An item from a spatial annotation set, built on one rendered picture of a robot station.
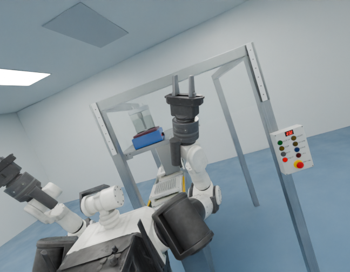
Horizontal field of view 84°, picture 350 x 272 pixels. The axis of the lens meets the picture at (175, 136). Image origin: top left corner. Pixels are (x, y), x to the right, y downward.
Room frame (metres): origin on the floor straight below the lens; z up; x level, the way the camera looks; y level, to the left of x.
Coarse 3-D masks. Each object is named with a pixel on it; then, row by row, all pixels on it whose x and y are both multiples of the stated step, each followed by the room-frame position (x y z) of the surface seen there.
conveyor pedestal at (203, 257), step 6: (198, 252) 1.40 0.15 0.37; (204, 252) 1.42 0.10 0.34; (210, 252) 1.79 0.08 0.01; (186, 258) 1.41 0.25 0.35; (192, 258) 1.41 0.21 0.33; (198, 258) 1.40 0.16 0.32; (204, 258) 1.40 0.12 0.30; (210, 258) 1.63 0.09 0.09; (186, 264) 1.41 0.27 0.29; (192, 264) 1.41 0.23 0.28; (198, 264) 1.41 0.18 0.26; (204, 264) 1.40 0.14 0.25; (210, 264) 1.48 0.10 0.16; (186, 270) 1.41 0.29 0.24; (192, 270) 1.41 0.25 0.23; (198, 270) 1.41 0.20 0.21; (204, 270) 1.40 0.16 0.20; (210, 270) 1.40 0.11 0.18
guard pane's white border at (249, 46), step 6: (252, 48) 1.14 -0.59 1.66; (252, 54) 1.14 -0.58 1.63; (252, 60) 1.14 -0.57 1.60; (252, 66) 1.14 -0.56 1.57; (258, 72) 1.14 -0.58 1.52; (258, 78) 1.14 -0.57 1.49; (258, 84) 1.14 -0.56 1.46; (264, 90) 1.14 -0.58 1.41; (264, 96) 1.14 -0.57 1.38; (96, 108) 1.21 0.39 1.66; (96, 114) 1.22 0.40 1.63; (102, 120) 1.21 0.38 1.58; (102, 126) 1.22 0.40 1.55; (108, 138) 1.21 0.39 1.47; (108, 144) 1.22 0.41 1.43; (114, 150) 1.21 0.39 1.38
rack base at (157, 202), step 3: (171, 195) 1.35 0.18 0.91; (174, 195) 1.33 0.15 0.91; (162, 198) 1.36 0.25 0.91; (165, 198) 1.34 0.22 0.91; (168, 198) 1.33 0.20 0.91; (156, 201) 1.35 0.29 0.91; (159, 201) 1.33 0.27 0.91; (162, 201) 1.33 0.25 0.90; (165, 201) 1.34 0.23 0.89; (153, 204) 1.34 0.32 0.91; (156, 204) 1.33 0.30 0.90; (159, 204) 1.33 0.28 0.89
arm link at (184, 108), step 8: (168, 96) 0.63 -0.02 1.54; (176, 96) 0.62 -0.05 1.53; (184, 96) 0.63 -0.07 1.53; (200, 96) 0.60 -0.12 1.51; (176, 104) 0.61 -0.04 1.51; (184, 104) 0.59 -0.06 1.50; (192, 104) 0.58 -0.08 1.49; (200, 104) 0.58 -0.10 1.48; (176, 112) 0.62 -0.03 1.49; (184, 112) 0.61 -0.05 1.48; (192, 112) 0.59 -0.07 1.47; (176, 120) 0.63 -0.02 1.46; (184, 120) 0.61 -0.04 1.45; (192, 120) 0.62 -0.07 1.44; (176, 128) 0.62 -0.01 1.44; (184, 128) 0.61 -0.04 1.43; (192, 128) 0.61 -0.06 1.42
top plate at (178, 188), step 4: (180, 176) 1.54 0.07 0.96; (168, 180) 1.55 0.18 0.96; (176, 180) 1.49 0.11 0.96; (180, 180) 1.46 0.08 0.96; (156, 184) 1.57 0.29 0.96; (176, 184) 1.41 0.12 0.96; (180, 184) 1.38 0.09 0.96; (152, 188) 1.50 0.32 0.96; (172, 188) 1.36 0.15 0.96; (176, 188) 1.33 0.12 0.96; (180, 188) 1.32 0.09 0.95; (152, 192) 1.42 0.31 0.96; (160, 192) 1.37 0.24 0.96; (164, 192) 1.34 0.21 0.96; (168, 192) 1.33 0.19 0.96; (172, 192) 1.32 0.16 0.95; (152, 196) 1.34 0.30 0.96; (156, 196) 1.33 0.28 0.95; (160, 196) 1.33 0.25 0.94
